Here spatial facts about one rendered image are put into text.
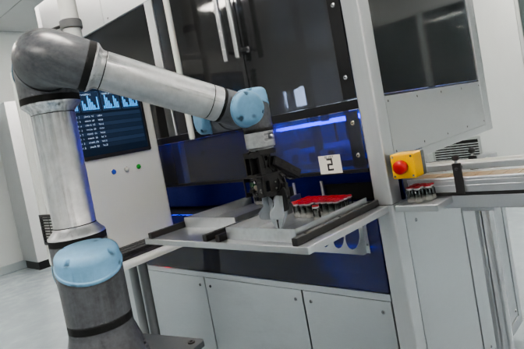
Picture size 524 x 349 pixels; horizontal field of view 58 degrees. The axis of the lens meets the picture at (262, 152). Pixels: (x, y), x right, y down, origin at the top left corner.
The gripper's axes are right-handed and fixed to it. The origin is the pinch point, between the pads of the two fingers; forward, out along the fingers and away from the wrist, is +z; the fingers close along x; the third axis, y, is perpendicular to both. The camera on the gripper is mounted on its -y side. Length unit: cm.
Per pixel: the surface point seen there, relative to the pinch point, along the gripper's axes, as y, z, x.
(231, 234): 1.3, 2.9, -17.9
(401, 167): -32.3, -7.4, 19.0
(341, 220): -15.1, 2.9, 8.1
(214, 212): -24, 2, -54
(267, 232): 1.5, 1.9, -4.0
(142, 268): -17, 25, -99
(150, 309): -17, 44, -100
